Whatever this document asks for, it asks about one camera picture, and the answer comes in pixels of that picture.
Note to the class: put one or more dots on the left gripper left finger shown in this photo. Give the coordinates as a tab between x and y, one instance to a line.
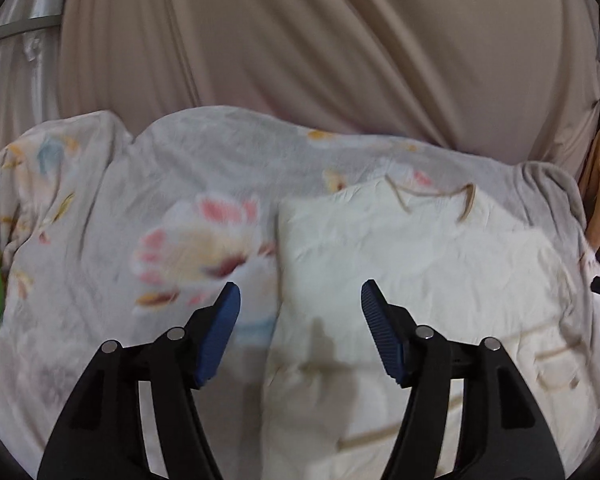
102	431

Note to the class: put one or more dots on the beige draped curtain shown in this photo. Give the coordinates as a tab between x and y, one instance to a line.
514	80

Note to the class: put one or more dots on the cream quilted jacket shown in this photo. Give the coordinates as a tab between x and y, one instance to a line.
459	263

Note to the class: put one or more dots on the silver satin curtain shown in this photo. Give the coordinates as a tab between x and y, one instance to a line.
29	52

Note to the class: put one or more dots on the grey floral blanket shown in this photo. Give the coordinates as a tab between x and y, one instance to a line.
105	235

